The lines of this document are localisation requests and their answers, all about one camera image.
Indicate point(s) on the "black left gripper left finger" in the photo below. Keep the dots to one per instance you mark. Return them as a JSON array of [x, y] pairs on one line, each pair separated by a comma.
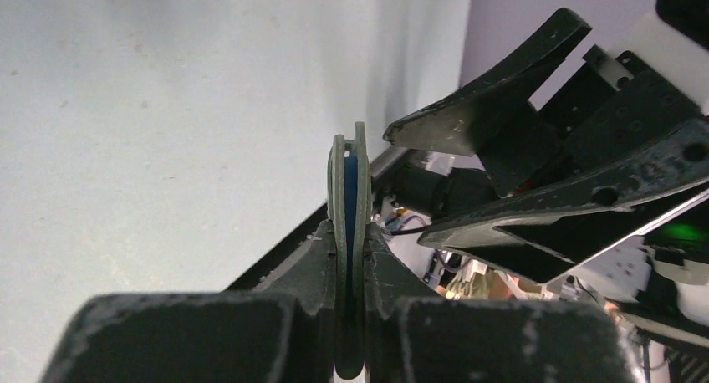
[[284, 333]]

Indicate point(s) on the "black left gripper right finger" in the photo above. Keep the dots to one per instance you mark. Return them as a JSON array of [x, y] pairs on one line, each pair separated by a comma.
[[412, 334]]

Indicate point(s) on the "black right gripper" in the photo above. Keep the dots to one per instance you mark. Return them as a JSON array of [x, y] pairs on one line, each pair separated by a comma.
[[590, 122]]

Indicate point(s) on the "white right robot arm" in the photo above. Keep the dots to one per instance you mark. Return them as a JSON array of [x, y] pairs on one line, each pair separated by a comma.
[[659, 277]]

